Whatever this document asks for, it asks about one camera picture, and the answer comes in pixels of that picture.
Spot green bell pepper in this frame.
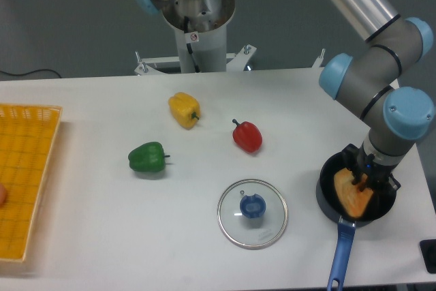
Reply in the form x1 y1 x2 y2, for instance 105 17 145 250
128 141 169 172

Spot yellow wicker basket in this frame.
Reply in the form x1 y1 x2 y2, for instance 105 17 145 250
1 103 63 262

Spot round bread in basket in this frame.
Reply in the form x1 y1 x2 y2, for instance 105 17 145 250
0 183 7 206

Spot yellow bell pepper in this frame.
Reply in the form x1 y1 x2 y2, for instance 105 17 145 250
168 92 201 129

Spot glass lid blue knob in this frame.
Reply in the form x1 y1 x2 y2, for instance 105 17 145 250
217 179 288 250

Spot black device at table edge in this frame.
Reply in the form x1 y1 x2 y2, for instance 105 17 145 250
419 239 436 274

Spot red bell pepper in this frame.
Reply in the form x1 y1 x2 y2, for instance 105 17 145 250
232 119 263 153

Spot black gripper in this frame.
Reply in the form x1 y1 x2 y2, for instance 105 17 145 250
341 144 401 193

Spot dark pan blue handle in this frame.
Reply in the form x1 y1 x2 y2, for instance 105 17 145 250
316 152 397 290

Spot black cable on floor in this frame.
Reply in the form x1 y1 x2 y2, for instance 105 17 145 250
0 68 62 79

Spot orange triangle bread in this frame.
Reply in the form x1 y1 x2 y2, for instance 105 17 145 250
334 168 373 219

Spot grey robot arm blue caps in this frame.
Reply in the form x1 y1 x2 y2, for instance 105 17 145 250
136 0 435 192

